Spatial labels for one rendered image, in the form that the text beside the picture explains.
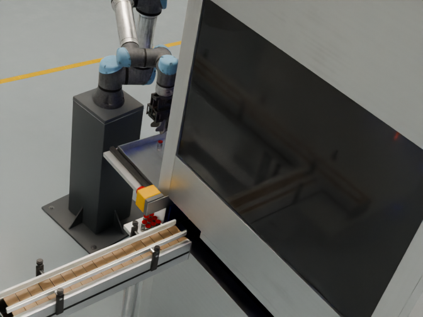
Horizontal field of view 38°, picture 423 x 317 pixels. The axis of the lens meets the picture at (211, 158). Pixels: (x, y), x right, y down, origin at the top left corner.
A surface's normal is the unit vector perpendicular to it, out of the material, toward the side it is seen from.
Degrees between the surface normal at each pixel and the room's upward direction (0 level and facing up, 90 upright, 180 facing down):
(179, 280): 90
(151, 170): 0
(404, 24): 90
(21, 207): 0
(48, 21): 0
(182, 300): 90
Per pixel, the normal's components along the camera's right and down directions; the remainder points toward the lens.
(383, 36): -0.77, 0.28
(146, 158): 0.17, -0.77
